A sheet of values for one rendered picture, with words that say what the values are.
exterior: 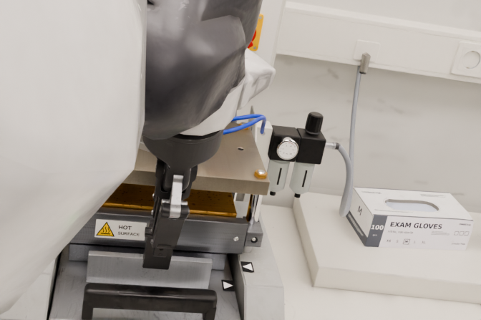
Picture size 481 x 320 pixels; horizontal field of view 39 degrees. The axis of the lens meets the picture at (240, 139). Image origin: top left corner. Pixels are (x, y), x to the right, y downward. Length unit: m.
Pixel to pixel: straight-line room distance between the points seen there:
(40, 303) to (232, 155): 0.30
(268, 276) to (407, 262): 0.57
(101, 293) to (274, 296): 0.21
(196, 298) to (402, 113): 0.86
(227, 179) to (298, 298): 0.49
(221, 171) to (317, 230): 0.59
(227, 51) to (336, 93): 1.02
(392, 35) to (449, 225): 0.40
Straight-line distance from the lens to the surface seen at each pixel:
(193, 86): 0.44
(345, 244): 1.38
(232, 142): 0.92
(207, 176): 0.82
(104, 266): 0.84
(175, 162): 0.61
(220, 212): 0.85
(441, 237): 1.45
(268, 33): 0.99
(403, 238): 1.41
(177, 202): 0.62
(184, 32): 0.44
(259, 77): 0.61
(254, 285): 0.84
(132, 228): 0.83
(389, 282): 1.34
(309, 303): 1.26
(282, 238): 1.43
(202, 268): 0.84
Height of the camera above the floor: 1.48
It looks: 23 degrees down
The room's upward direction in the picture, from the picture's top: 11 degrees clockwise
